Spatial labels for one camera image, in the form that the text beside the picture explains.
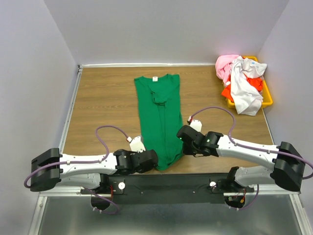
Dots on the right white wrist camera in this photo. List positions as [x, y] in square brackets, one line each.
[195, 124]

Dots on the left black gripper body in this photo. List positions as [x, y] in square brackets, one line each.
[141, 171]

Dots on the white t-shirt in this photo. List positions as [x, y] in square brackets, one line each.
[246, 98]

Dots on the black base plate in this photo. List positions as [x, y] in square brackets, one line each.
[170, 189]

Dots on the pink t-shirt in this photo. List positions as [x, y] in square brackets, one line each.
[223, 66]

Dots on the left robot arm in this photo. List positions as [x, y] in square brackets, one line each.
[51, 168]

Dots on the yellow plastic bin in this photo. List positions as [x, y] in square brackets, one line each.
[267, 99]

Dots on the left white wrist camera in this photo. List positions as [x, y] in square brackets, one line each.
[136, 144]

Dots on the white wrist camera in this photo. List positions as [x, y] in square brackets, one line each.
[195, 124]
[136, 144]

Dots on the green t-shirt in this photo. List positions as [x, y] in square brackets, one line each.
[160, 116]

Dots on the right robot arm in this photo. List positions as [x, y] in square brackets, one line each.
[275, 164]

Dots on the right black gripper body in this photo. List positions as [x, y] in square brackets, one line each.
[190, 149]

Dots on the orange t-shirt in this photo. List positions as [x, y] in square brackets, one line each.
[257, 83]

